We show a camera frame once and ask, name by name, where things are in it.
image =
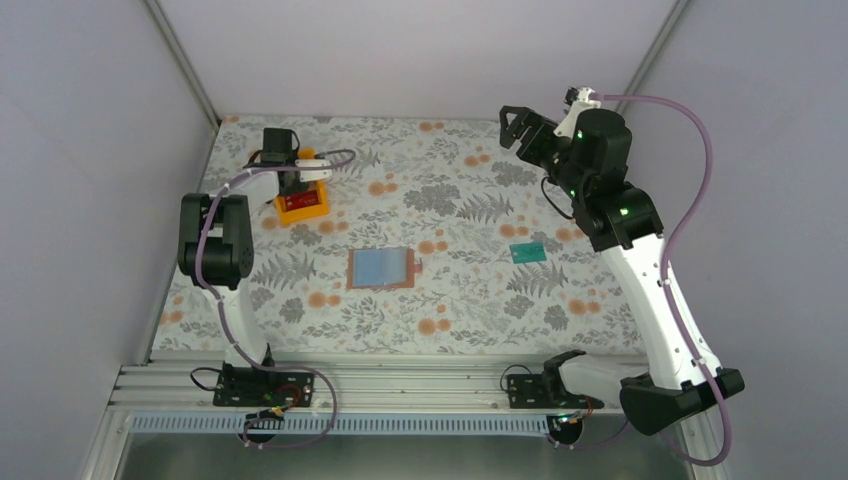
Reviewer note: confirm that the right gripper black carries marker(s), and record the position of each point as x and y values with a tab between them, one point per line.
534	137

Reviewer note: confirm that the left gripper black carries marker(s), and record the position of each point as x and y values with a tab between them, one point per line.
289	177

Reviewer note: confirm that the tan leather card holder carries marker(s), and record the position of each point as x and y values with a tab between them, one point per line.
386	268

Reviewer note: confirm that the teal green card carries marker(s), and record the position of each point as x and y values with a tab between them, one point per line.
524	253

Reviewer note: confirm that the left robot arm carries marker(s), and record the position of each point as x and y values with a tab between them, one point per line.
216	251

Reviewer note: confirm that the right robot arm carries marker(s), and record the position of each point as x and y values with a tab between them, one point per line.
586	156

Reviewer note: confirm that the red VIP card in bin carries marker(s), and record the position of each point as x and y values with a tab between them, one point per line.
302	200

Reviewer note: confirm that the yellow plastic bin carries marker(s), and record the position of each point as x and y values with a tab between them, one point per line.
287	218

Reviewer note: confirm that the floral table cloth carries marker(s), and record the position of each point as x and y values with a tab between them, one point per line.
447	190

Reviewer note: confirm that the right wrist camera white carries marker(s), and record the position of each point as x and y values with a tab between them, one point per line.
578	100

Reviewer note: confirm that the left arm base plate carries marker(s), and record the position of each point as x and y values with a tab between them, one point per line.
248	388

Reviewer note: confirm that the aluminium rail frame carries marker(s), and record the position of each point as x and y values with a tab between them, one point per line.
354	394

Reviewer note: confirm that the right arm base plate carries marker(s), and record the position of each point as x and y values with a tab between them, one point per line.
529	392

